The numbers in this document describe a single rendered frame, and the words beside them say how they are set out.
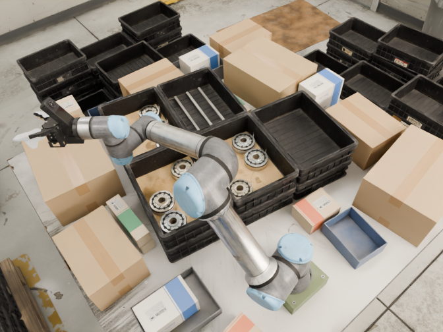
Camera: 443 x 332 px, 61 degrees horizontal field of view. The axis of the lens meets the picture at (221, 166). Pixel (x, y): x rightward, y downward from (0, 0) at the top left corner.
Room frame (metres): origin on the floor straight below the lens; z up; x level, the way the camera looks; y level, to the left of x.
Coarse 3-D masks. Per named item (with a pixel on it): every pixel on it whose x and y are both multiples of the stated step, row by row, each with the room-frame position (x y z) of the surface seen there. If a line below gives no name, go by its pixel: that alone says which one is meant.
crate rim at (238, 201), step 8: (232, 120) 1.20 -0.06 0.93; (208, 128) 1.16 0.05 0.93; (216, 128) 1.16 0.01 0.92; (272, 144) 1.04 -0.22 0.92; (280, 152) 0.99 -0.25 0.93; (288, 160) 0.96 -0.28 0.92; (296, 168) 0.90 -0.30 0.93; (288, 176) 0.87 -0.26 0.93; (296, 176) 0.88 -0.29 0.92; (272, 184) 0.83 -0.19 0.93; (280, 184) 0.84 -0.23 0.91; (256, 192) 0.80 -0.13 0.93; (264, 192) 0.81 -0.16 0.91; (240, 200) 0.77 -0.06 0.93; (248, 200) 0.78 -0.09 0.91
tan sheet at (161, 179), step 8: (160, 168) 1.03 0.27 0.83; (168, 168) 1.03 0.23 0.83; (144, 176) 0.99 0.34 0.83; (152, 176) 0.99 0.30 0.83; (160, 176) 0.99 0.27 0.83; (168, 176) 0.99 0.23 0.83; (144, 184) 0.95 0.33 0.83; (152, 184) 0.95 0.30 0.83; (160, 184) 0.94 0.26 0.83; (168, 184) 0.94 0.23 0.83; (144, 192) 0.91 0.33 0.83; (152, 192) 0.90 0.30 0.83; (176, 208) 0.82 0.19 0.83; (160, 216) 0.79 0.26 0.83
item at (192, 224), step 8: (152, 152) 1.04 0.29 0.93; (136, 160) 1.00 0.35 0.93; (128, 168) 0.96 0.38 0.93; (136, 184) 0.88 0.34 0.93; (144, 200) 0.81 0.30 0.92; (232, 200) 0.77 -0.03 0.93; (152, 216) 0.74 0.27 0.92; (192, 224) 0.68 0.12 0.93; (160, 232) 0.66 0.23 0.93; (176, 232) 0.66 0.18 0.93; (184, 232) 0.67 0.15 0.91
